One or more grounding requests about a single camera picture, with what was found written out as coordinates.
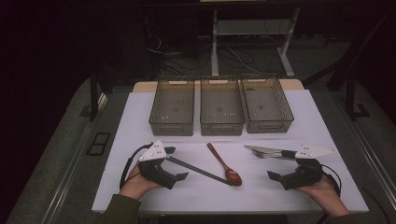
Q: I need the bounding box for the white metal stand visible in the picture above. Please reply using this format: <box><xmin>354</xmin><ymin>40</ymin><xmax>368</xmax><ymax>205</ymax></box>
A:
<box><xmin>210</xmin><ymin>7</ymin><xmax>302</xmax><ymax>79</ymax></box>

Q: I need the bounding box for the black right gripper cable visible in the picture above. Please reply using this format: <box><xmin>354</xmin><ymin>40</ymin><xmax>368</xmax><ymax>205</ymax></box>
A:
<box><xmin>320</xmin><ymin>163</ymin><xmax>343</xmax><ymax>198</ymax></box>

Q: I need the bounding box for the black metal post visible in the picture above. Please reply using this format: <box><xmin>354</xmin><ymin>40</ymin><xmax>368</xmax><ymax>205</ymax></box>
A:
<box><xmin>78</xmin><ymin>69</ymin><xmax>101</xmax><ymax>122</ymax></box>

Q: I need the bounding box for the dark grey chopstick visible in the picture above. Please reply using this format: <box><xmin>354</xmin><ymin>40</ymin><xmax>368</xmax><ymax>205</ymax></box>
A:
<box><xmin>166</xmin><ymin>157</ymin><xmax>233</xmax><ymax>187</ymax></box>
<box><xmin>165</xmin><ymin>156</ymin><xmax>233</xmax><ymax>186</ymax></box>

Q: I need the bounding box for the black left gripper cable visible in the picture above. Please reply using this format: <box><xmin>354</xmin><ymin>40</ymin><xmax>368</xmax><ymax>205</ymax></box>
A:
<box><xmin>119</xmin><ymin>142</ymin><xmax>154</xmax><ymax>190</ymax></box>

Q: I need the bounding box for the brown wooden spoon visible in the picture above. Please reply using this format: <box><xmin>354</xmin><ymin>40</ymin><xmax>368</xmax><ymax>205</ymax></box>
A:
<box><xmin>206</xmin><ymin>142</ymin><xmax>243</xmax><ymax>188</ymax></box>

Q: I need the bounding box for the tangle of black floor cables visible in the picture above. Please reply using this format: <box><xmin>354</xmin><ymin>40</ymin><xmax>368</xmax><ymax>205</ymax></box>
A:
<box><xmin>144</xmin><ymin>15</ymin><xmax>213</xmax><ymax>77</ymax></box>

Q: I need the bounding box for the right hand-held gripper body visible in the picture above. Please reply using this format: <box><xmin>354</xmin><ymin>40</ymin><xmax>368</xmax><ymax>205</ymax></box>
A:
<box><xmin>278</xmin><ymin>143</ymin><xmax>339</xmax><ymax>191</ymax></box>

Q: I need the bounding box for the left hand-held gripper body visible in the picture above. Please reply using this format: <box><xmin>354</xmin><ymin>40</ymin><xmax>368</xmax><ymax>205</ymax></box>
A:
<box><xmin>138</xmin><ymin>139</ymin><xmax>177</xmax><ymax>190</ymax></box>

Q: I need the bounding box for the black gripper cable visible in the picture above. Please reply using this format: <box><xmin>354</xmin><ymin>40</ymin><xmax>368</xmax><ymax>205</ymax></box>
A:
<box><xmin>320</xmin><ymin>163</ymin><xmax>343</xmax><ymax>198</ymax></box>
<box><xmin>119</xmin><ymin>142</ymin><xmax>154</xmax><ymax>190</ymax></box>

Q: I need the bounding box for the person's right hand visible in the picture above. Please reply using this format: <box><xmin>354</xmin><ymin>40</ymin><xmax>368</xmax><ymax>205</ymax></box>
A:
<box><xmin>293</xmin><ymin>174</ymin><xmax>344</xmax><ymax>208</ymax></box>

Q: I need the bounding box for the person's left hand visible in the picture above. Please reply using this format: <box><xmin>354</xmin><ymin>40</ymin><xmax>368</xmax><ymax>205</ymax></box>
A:
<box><xmin>119</xmin><ymin>163</ymin><xmax>163</xmax><ymax>201</ymax></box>

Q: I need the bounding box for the smoky transparent plastic bin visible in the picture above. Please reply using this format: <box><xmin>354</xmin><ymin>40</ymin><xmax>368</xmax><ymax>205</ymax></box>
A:
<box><xmin>199</xmin><ymin>77</ymin><xmax>246</xmax><ymax>137</ymax></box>
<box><xmin>239</xmin><ymin>76</ymin><xmax>295</xmax><ymax>134</ymax></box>
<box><xmin>148</xmin><ymin>78</ymin><xmax>196</xmax><ymax>137</ymax></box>

